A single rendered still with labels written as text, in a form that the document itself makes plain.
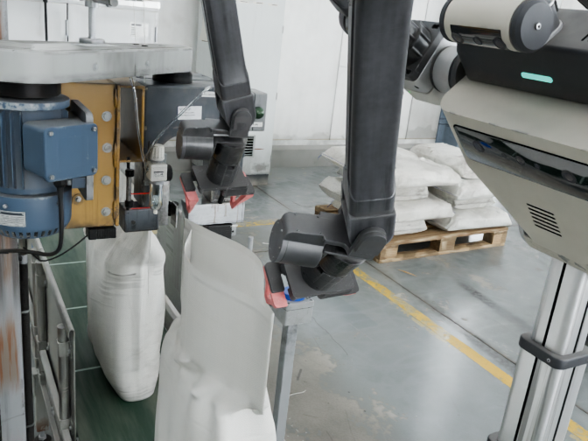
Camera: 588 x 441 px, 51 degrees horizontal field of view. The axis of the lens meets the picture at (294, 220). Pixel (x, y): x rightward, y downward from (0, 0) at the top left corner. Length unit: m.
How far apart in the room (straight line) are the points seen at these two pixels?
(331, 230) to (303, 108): 5.46
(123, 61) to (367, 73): 0.71
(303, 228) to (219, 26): 0.44
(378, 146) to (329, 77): 5.65
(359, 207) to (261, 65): 4.58
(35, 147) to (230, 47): 0.36
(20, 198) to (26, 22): 2.95
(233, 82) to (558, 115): 0.53
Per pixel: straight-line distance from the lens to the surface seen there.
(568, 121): 1.02
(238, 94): 1.12
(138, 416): 1.91
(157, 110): 1.39
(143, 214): 1.43
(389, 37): 0.60
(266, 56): 5.29
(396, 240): 4.16
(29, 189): 1.18
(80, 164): 1.12
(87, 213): 1.42
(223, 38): 1.09
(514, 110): 1.07
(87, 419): 1.91
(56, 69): 1.12
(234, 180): 1.24
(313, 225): 0.79
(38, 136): 1.09
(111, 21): 4.14
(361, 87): 0.63
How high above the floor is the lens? 1.53
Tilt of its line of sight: 19 degrees down
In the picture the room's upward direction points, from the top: 6 degrees clockwise
